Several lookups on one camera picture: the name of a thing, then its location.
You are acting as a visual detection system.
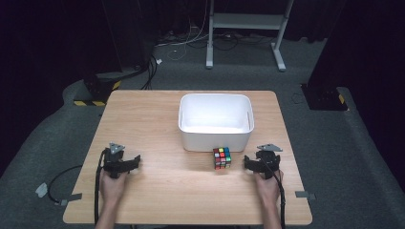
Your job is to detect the person's right hand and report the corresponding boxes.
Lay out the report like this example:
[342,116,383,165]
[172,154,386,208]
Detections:
[253,169,285,205]

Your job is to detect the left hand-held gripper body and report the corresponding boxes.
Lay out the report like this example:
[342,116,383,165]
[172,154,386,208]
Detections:
[102,142,130,179]

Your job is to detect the black base with yellow mark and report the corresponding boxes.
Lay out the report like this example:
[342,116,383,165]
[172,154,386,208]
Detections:
[300,83,349,112]

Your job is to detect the black base with yellow stripes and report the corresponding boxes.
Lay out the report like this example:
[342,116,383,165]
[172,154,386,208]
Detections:
[73,73,123,108]

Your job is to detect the long grey tape strip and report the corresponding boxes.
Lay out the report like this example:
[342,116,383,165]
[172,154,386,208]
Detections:
[58,192,83,207]

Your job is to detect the multicoloured puzzle cube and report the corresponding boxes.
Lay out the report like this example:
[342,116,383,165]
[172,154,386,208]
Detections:
[212,146,233,171]

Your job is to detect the black floor cable loop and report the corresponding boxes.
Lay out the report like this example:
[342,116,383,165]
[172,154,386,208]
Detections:
[47,164,84,204]

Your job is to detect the small grey tape piece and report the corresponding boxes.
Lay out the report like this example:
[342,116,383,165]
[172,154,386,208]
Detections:
[34,182,49,198]

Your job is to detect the person's left hand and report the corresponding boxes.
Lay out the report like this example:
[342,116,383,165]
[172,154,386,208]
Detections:
[98,172,129,205]

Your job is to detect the black cables under stand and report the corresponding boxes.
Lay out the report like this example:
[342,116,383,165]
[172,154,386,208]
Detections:
[185,31,275,52]

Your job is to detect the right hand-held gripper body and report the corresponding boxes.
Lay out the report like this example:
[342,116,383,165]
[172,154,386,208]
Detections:
[254,143,284,181]

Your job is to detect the white floor cable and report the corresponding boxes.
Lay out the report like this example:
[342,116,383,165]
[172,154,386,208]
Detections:
[156,0,209,62]

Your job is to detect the white metal stand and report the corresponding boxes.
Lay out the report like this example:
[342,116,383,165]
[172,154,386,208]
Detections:
[205,0,295,73]

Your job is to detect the left hand-held gripper black cable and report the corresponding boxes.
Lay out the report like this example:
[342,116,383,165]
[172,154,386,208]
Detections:
[94,148,109,226]

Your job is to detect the black cable bundle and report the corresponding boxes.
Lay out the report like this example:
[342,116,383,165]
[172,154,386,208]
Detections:
[140,54,160,92]

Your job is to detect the white plastic bin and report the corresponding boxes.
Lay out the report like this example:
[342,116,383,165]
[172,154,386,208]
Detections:
[178,93,255,153]

